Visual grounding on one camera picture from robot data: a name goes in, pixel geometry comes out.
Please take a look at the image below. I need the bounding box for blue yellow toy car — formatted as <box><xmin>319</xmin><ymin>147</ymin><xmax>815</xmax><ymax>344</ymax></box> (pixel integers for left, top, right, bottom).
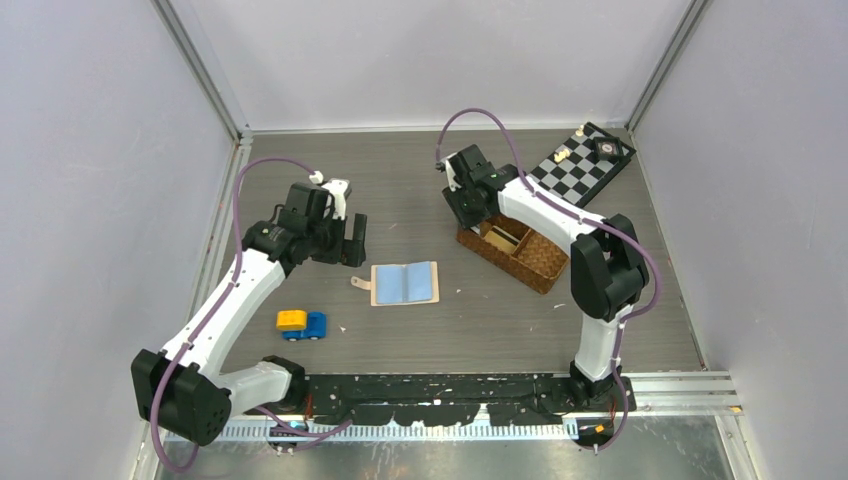
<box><xmin>276</xmin><ymin>310</ymin><xmax>327</xmax><ymax>341</ymax></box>

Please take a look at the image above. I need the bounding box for aluminium frame rail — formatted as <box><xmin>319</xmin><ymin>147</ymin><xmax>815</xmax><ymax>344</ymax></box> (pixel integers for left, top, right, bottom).
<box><xmin>151</xmin><ymin>0</ymin><xmax>253</xmax><ymax>315</ymax></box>

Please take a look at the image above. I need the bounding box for black white chessboard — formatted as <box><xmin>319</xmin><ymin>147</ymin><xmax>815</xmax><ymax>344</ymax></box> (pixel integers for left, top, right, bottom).
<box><xmin>528</xmin><ymin>122</ymin><xmax>636</xmax><ymax>209</ymax></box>

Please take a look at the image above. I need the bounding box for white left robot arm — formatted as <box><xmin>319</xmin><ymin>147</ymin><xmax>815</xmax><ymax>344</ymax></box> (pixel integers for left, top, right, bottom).
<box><xmin>131</xmin><ymin>179</ymin><xmax>367</xmax><ymax>446</ymax></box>

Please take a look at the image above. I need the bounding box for gold black-striped card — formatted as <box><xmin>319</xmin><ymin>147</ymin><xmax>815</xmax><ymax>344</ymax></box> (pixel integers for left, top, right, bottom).
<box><xmin>482</xmin><ymin>226</ymin><xmax>521</xmax><ymax>255</ymax></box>

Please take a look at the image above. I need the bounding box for woven wicker divided basket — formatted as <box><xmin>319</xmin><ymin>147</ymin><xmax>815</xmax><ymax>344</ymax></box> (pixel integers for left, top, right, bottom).
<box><xmin>456</xmin><ymin>215</ymin><xmax>570</xmax><ymax>295</ymax></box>

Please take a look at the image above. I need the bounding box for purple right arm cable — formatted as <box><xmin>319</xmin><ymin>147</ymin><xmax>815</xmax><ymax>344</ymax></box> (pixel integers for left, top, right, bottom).
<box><xmin>435</xmin><ymin>107</ymin><xmax>664</xmax><ymax>454</ymax></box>

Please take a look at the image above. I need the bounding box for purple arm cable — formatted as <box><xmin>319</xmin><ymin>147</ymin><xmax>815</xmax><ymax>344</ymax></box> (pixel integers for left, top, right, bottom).
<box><xmin>435</xmin><ymin>107</ymin><xmax>664</xmax><ymax>454</ymax></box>
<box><xmin>148</xmin><ymin>156</ymin><xmax>356</xmax><ymax>475</ymax></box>

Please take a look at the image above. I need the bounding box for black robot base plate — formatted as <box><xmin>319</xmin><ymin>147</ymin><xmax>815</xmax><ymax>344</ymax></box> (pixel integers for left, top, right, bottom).
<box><xmin>265</xmin><ymin>373</ymin><xmax>636</xmax><ymax>427</ymax></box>

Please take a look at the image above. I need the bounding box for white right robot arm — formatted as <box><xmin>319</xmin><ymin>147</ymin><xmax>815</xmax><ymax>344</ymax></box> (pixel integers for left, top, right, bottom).
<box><xmin>435</xmin><ymin>145</ymin><xmax>650</xmax><ymax>411</ymax></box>

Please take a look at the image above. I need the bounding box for beige leather card holder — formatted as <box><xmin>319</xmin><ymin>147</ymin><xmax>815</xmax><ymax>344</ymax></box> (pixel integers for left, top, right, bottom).
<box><xmin>350</xmin><ymin>261</ymin><xmax>440</xmax><ymax>307</ymax></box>

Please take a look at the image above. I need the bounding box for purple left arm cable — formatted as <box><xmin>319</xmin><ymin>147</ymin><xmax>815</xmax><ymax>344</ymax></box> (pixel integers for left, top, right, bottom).
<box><xmin>148</xmin><ymin>156</ymin><xmax>356</xmax><ymax>475</ymax></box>

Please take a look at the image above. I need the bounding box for small black square box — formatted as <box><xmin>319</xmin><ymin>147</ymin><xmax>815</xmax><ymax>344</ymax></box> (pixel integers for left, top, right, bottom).
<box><xmin>593</xmin><ymin>136</ymin><xmax>625</xmax><ymax>163</ymax></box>

